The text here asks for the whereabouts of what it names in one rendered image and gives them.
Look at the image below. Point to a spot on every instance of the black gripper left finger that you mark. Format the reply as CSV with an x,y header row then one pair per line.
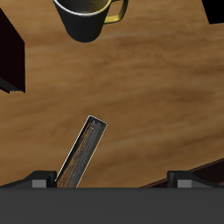
x,y
42,178

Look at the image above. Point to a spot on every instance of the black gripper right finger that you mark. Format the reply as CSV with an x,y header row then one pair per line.
x,y
182,178

